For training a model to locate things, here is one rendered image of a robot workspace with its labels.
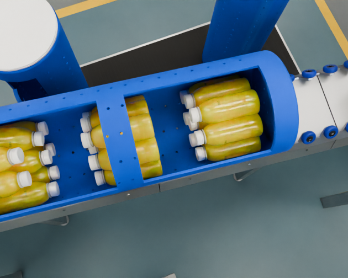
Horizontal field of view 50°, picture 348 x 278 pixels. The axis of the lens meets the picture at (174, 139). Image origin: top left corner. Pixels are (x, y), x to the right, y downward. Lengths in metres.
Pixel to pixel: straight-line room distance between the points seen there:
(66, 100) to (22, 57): 0.31
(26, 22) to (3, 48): 0.11
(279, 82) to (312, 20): 1.72
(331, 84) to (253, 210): 0.99
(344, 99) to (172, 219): 1.12
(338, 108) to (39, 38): 0.97
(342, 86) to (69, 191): 0.93
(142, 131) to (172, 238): 1.20
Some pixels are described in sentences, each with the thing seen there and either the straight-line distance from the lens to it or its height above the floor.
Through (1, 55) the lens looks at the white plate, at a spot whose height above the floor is 1.04.
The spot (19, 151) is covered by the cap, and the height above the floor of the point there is 1.14.
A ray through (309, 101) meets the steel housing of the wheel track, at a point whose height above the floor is 0.93.
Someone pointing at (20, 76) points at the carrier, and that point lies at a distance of 1.22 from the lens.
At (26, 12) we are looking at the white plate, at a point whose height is 1.04.
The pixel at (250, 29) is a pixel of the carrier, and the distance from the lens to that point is 1.63.
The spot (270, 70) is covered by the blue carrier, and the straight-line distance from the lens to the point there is 0.95.
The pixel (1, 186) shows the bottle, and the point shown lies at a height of 1.13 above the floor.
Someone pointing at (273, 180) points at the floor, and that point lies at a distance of 2.17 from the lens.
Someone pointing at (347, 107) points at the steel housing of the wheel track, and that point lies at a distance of 1.34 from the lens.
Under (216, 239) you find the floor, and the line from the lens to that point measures 2.07.
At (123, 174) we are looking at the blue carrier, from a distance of 0.88.
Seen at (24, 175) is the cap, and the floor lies 1.11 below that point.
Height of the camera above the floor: 2.04
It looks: 75 degrees down
